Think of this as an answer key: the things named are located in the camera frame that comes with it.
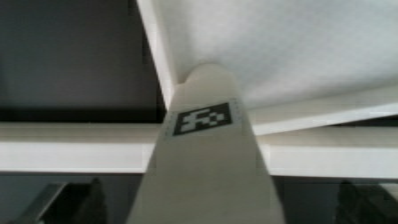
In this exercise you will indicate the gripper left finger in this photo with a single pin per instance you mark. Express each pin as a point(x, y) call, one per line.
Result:
point(68, 204)

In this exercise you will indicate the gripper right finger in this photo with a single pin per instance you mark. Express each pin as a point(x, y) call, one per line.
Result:
point(367, 203)

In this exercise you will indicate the white desk leg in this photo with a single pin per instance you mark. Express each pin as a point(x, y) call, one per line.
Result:
point(207, 184)

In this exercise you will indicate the white desk top panel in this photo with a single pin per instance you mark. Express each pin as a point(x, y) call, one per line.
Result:
point(310, 50)

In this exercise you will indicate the long white front barrier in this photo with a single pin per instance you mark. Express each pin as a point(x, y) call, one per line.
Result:
point(107, 148)

